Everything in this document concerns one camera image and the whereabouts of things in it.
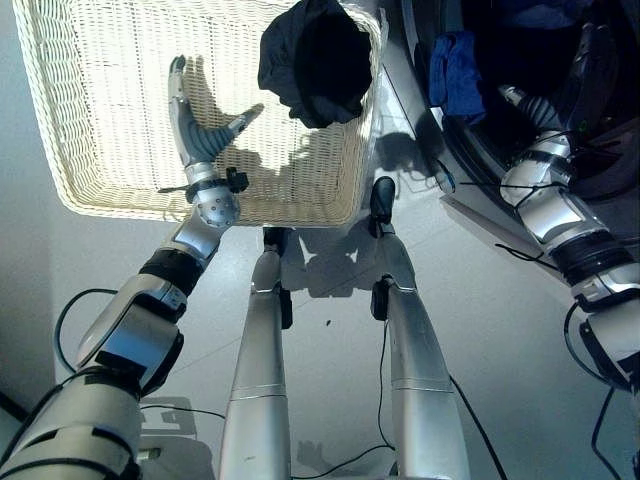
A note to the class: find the dark navy garment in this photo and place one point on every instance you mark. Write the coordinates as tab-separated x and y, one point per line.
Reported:
320	60

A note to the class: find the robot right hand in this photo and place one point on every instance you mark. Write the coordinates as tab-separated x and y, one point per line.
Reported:
540	112

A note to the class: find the blue cloth in drum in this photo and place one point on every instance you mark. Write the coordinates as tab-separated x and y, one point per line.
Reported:
545	15

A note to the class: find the robot left silver leg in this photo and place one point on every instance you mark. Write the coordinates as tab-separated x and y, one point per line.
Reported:
257	360

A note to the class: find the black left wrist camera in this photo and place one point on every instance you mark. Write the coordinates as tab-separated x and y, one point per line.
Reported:
237	180

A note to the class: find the robot silver leg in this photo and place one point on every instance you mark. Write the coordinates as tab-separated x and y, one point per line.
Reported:
417	360
257	360

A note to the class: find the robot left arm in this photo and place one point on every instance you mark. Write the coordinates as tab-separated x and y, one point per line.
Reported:
125	340

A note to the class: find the silver front-load washing machine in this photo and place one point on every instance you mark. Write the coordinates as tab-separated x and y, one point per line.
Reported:
415	90

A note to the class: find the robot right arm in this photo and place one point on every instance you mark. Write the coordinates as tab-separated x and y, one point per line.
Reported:
560	210

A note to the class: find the bright blue garment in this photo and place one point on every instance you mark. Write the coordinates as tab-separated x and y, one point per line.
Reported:
457	75

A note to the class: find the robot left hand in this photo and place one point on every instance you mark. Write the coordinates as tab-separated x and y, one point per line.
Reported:
192	135

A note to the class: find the cream wicker laundry basket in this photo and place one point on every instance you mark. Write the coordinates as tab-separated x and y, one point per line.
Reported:
125	75

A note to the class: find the robot dark foot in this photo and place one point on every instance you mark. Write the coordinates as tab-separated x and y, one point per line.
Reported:
382	200
274	239

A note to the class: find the robot right silver leg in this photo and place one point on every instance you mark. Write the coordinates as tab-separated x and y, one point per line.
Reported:
417	360

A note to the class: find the robot right dark foot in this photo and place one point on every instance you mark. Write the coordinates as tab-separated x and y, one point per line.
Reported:
382	200

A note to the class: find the robot left dark foot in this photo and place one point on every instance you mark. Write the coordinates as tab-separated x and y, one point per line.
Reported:
274	239

